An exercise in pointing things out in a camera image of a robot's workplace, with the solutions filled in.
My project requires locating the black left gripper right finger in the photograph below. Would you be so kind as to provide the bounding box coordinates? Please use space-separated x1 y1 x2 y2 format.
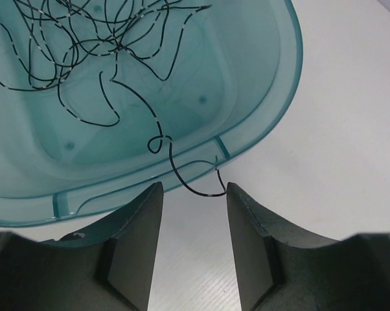
226 183 390 310

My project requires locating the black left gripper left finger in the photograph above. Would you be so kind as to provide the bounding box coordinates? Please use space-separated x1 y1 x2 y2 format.
0 182 163 310

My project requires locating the teal transparent plastic tray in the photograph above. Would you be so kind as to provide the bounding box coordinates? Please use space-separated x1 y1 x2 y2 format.
0 1 303 227

